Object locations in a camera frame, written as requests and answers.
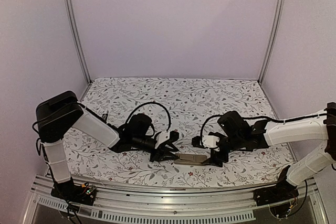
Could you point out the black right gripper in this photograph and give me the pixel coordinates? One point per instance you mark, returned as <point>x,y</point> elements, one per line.
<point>214,160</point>

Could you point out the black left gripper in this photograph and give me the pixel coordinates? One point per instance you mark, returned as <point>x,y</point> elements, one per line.
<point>159,154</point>

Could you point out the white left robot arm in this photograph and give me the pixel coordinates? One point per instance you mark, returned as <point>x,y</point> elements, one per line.
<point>56,116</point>

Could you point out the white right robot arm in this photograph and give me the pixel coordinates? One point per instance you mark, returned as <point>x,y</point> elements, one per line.
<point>312,137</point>

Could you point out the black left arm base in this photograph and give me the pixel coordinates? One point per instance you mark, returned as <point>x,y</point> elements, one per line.
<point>83,194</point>

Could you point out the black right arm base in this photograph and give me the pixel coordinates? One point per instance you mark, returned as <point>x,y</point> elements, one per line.
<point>281,191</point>

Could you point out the floral patterned table mat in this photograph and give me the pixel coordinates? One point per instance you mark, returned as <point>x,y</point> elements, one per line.
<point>191,104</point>

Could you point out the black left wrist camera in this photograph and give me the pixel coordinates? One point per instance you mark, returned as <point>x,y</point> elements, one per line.
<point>161,137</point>

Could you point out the aluminium front rail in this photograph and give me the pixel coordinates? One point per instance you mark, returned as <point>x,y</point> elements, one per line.
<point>127,203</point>

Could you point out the right aluminium corner post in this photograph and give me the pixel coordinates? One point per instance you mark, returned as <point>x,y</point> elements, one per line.
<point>271,41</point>

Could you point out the aluminium corner post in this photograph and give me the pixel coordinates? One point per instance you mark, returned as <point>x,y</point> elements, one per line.
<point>271,41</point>
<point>77,42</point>

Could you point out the left aluminium corner post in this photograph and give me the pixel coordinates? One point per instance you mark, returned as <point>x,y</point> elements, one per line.
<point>77,42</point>

